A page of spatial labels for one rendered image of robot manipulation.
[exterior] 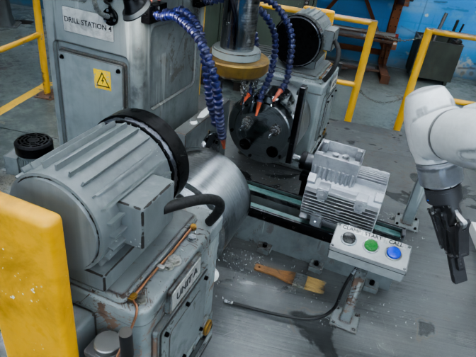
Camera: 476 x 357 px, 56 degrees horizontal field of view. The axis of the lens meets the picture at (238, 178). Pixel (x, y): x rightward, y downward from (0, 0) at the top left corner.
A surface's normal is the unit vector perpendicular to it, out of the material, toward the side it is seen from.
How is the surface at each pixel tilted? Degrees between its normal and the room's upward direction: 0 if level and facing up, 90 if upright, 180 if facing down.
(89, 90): 90
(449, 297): 0
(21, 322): 90
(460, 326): 0
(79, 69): 90
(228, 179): 39
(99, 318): 90
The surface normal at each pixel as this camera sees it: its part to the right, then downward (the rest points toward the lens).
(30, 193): -0.38, 0.46
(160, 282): 0.11, -0.84
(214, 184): 0.58, -0.56
